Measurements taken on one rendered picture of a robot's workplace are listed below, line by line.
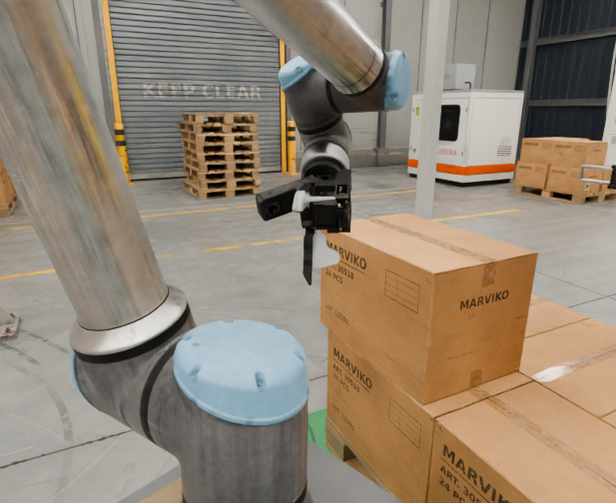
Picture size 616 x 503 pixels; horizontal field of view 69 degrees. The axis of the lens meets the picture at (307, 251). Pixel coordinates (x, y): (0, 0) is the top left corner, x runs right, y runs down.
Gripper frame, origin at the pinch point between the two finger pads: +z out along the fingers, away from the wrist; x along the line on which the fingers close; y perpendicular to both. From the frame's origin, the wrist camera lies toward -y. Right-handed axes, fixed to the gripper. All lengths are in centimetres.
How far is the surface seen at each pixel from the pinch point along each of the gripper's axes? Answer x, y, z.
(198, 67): 259, -332, -833
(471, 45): 391, 272, -1232
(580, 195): 385, 318, -543
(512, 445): 71, 45, -5
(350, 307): 74, 3, -52
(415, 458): 92, 23, -10
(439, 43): 87, 66, -349
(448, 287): 45, 30, -35
